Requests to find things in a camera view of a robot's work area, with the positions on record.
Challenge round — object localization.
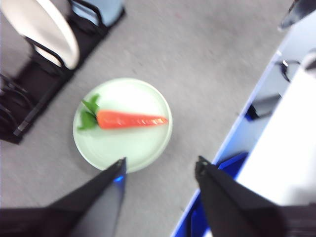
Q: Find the black plate rack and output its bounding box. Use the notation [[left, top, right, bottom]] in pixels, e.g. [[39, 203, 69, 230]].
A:
[[0, 0, 126, 145]]

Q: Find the blue plate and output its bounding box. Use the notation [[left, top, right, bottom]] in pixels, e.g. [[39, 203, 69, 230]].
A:
[[73, 0, 124, 27]]

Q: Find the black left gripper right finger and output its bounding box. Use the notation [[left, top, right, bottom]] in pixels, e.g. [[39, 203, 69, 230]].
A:
[[195, 155, 316, 237]]

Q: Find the orange carrot with green leaves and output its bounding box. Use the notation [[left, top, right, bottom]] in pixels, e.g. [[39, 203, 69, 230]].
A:
[[77, 93, 169, 131]]

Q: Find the cream plate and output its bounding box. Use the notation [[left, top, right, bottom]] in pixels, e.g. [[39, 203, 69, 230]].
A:
[[1, 0, 80, 70]]

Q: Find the green plate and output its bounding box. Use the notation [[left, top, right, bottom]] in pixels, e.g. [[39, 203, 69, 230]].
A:
[[72, 78, 173, 173]]

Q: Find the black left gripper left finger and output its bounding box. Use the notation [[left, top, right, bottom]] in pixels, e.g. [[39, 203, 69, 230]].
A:
[[0, 157, 127, 237]]

